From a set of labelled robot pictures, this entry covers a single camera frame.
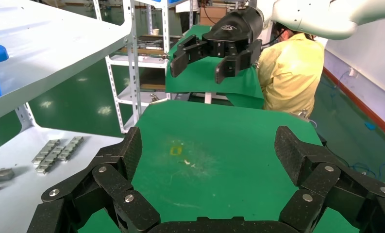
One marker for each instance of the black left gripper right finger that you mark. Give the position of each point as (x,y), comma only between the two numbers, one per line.
(317,180)

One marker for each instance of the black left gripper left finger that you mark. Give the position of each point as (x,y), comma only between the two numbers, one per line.
(115,180)

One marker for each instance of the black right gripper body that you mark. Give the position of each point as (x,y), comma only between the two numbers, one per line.
(234,32)

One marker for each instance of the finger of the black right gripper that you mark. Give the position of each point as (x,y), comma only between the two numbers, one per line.
(230,69)
(182,59)

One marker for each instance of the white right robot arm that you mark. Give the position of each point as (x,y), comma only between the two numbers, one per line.
(308,19)

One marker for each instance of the dark parts tray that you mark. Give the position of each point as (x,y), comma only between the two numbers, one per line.
(153,41)

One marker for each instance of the green cloth covered table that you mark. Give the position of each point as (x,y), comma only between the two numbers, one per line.
(198,77)

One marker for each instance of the cardboard box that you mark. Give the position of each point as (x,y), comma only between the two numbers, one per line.
(216,16)

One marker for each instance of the paper cup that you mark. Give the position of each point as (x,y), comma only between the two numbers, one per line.
(156,32)

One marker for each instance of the person in white shirt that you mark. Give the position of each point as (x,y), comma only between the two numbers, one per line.
(185,19)

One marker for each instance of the silver binder clip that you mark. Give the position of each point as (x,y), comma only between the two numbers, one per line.
(303,114)
(153,97)

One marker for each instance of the white metal storage rack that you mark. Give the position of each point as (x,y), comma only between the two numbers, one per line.
(134,61)

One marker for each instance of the white perforated rack upright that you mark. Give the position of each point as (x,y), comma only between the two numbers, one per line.
(25,115)
(132,80)

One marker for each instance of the blue bin on rack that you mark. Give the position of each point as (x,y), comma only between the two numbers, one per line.
(171,2)

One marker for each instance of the person in yellow shirt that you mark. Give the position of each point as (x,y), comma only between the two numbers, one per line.
(288,74)

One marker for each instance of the small blue floor object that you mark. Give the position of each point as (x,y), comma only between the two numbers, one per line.
(370,126)

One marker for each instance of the green table mat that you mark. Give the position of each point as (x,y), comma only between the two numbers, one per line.
(218,167)

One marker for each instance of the white lower shelf board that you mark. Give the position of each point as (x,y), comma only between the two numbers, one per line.
(18,205)

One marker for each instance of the white shelf board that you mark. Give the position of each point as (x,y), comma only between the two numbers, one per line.
(18,205)
(50,48)

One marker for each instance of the white upper shelf board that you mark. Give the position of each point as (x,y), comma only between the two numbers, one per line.
(50,48)

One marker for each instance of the notched metal bracket part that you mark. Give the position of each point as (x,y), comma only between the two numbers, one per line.
(46,151)
(49,160)
(70,148)

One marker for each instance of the white wall outlet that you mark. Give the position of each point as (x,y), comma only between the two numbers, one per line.
(352,72)

